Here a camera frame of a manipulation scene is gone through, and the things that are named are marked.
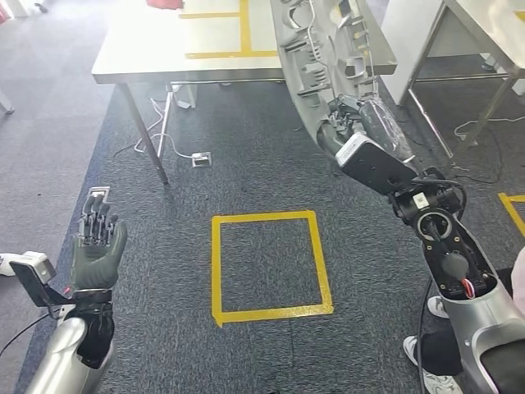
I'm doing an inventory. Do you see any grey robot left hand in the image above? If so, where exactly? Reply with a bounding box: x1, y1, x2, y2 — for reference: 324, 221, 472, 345
69, 193, 128, 292

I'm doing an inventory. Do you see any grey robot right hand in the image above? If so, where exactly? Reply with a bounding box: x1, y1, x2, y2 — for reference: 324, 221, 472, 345
316, 94, 415, 164

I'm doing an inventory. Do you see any silver plastic wheel hubcap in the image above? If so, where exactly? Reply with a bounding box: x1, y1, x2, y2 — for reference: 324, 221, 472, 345
269, 0, 380, 158

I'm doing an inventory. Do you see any steel workbench table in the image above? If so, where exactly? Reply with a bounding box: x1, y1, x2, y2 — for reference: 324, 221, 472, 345
91, 0, 398, 186

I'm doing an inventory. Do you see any white cabinet panel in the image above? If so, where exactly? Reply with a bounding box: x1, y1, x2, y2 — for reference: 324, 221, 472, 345
382, 0, 485, 105

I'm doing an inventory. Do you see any person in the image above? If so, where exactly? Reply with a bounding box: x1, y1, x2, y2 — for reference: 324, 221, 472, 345
403, 247, 525, 394

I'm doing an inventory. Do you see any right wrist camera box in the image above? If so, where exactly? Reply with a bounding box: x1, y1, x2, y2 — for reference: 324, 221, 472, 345
335, 133, 419, 197

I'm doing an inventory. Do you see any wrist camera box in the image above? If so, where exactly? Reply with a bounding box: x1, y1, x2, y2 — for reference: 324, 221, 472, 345
8, 250, 72, 309
335, 133, 419, 197

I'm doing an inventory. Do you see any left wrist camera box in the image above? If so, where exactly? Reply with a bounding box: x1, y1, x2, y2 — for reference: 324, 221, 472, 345
8, 250, 72, 309

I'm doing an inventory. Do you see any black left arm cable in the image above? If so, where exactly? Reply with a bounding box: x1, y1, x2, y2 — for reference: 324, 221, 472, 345
0, 312, 51, 357

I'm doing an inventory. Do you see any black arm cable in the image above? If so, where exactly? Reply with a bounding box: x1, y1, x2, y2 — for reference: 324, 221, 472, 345
0, 312, 51, 357
416, 277, 434, 394

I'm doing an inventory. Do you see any white floor cable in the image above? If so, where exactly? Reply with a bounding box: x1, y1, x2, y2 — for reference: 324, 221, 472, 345
133, 96, 194, 160
453, 115, 525, 138

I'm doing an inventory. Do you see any black floor cable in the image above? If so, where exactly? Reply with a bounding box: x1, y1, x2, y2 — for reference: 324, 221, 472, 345
463, 126, 505, 186

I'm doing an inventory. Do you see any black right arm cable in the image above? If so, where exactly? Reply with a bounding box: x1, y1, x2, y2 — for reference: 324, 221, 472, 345
416, 277, 434, 394

